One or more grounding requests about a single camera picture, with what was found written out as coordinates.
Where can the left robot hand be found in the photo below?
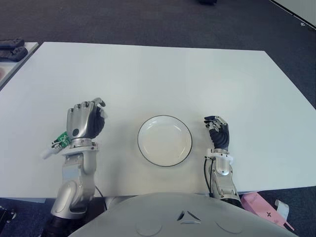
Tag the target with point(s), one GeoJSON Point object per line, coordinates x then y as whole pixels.
{"type": "Point", "coordinates": [79, 121]}

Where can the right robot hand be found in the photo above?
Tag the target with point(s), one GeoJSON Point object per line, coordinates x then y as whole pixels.
{"type": "Point", "coordinates": [221, 135]}

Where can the green white toothpaste tube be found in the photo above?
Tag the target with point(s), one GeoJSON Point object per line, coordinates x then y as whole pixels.
{"type": "Point", "coordinates": [63, 139]}

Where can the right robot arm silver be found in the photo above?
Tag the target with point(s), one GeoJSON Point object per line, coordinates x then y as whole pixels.
{"type": "Point", "coordinates": [223, 177]}

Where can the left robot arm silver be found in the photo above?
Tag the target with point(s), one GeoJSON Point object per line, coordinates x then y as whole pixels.
{"type": "Point", "coordinates": [74, 177]}

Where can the white plate black rim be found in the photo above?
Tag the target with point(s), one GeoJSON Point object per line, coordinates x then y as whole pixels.
{"type": "Point", "coordinates": [164, 140]}

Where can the pink cardboard box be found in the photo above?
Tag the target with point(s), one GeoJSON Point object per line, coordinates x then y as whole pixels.
{"type": "Point", "coordinates": [259, 203]}

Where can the white side table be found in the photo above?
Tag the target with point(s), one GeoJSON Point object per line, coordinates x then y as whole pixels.
{"type": "Point", "coordinates": [17, 66]}

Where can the black game controller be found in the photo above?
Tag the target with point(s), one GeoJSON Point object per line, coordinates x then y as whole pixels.
{"type": "Point", "coordinates": [13, 53]}
{"type": "Point", "coordinates": [11, 43]}

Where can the grey robot torso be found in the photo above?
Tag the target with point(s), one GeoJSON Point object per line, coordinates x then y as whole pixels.
{"type": "Point", "coordinates": [172, 217]}

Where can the white paper strip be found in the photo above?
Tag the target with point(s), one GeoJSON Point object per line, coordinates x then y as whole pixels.
{"type": "Point", "coordinates": [282, 208]}

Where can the black device with screws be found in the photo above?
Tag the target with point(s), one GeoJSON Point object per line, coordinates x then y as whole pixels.
{"type": "Point", "coordinates": [6, 213]}

